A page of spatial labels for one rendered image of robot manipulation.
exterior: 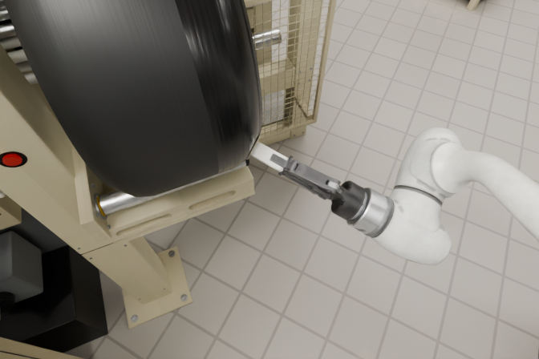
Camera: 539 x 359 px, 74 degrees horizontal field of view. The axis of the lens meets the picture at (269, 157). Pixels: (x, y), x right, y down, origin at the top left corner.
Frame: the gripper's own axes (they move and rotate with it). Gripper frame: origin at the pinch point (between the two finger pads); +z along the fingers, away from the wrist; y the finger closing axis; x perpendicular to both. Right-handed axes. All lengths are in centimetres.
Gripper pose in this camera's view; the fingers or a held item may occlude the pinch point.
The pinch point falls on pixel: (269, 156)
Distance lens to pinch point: 70.7
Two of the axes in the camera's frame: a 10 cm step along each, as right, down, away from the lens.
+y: -1.9, 1.2, 9.7
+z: -8.7, -4.8, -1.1
